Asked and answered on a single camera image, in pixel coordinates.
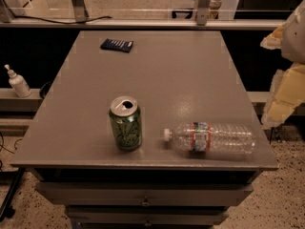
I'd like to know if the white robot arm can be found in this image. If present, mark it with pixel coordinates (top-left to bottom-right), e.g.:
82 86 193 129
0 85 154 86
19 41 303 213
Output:
260 0 305 129

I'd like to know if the clear plastic water bottle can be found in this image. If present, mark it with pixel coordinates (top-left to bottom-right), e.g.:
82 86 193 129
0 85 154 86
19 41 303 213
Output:
163 122 256 154

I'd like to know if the white pump dispenser bottle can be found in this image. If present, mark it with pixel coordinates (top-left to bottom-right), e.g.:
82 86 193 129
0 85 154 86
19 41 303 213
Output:
5 64 31 98

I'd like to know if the green soda can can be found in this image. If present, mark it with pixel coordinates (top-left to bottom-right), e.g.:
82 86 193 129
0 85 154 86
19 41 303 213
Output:
109 96 142 151

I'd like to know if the grey drawer cabinet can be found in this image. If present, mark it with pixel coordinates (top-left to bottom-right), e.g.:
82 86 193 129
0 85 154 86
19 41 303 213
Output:
12 31 277 229

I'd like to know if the dark blue snack packet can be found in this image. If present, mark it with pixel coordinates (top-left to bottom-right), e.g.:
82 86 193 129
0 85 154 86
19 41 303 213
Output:
100 38 133 52

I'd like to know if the upper grey drawer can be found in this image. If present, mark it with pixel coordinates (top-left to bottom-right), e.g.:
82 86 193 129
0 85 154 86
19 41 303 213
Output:
35 182 254 207

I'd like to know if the grey drawer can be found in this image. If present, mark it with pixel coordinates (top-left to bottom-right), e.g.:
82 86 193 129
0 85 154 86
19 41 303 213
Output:
35 182 254 207
66 206 228 226

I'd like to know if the lower grey drawer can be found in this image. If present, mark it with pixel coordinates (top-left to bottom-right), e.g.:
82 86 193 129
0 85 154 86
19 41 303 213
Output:
66 206 228 226

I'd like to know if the black stand leg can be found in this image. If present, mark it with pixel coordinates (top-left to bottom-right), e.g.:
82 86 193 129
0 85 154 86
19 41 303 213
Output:
0 168 25 222

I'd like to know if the left metal frame post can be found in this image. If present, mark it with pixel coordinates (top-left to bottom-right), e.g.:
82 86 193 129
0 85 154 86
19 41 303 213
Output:
71 0 89 23

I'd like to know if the metal frame post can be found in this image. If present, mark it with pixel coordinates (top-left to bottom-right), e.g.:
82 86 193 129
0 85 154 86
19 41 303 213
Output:
196 0 211 26
71 0 89 23

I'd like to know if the right metal frame post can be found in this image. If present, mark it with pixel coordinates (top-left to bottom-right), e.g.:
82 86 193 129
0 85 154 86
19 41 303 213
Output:
196 0 211 26

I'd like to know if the black cable on ledge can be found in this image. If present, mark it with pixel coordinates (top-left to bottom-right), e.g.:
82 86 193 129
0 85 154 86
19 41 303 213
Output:
0 0 112 25

